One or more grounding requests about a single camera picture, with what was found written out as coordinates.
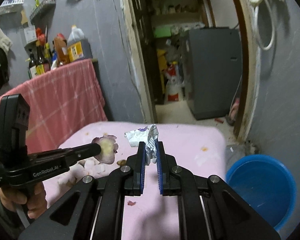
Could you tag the green plastic box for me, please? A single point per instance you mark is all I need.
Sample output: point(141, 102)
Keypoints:
point(162, 32)

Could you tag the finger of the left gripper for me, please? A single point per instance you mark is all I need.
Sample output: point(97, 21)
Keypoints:
point(72, 154)

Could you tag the red white sack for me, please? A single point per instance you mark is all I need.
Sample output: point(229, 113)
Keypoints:
point(174, 85)

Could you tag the pink floral table cloth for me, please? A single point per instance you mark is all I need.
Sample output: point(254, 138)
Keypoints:
point(200, 149)

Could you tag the pink checked cloth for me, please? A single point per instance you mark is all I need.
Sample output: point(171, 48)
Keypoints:
point(62, 101)

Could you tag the white purple torn wrapper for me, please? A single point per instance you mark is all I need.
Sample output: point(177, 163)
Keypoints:
point(149, 135)

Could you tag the left hand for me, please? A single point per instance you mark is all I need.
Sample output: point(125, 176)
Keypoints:
point(36, 202)

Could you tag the wall wire shelf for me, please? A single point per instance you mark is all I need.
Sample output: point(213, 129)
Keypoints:
point(41, 10)

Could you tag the orange sauce bottle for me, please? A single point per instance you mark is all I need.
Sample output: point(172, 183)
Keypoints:
point(60, 45)

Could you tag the dark sauce bottle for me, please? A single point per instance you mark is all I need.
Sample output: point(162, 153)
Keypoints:
point(43, 65)

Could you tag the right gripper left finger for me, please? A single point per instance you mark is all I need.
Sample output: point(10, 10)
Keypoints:
point(134, 185)

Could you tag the large oil jug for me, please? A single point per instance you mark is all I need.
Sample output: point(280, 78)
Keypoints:
point(78, 46)

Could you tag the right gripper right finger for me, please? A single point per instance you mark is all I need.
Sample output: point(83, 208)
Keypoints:
point(168, 185)

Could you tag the purple peeled vegetable scrap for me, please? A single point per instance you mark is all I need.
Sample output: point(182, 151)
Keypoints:
point(108, 147)

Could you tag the blue plastic bucket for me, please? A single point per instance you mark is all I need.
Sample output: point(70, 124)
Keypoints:
point(266, 185)

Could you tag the grey refrigerator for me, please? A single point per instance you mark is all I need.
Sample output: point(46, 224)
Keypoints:
point(212, 65)

